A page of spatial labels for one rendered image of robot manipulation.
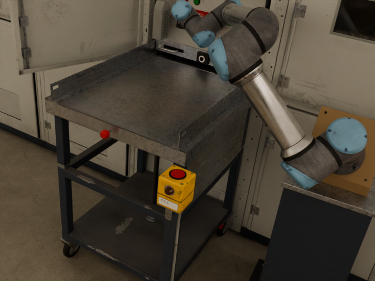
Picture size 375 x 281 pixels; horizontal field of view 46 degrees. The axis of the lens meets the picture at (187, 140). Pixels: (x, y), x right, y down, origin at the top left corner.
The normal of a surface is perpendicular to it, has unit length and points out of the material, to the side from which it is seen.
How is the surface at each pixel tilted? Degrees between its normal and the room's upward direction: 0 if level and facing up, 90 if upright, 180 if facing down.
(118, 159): 90
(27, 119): 91
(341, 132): 39
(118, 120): 0
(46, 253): 0
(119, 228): 0
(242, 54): 66
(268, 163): 90
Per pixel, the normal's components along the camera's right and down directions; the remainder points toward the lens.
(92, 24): 0.64, 0.45
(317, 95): -0.48, 0.41
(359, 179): -0.24, -0.30
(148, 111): 0.10, -0.85
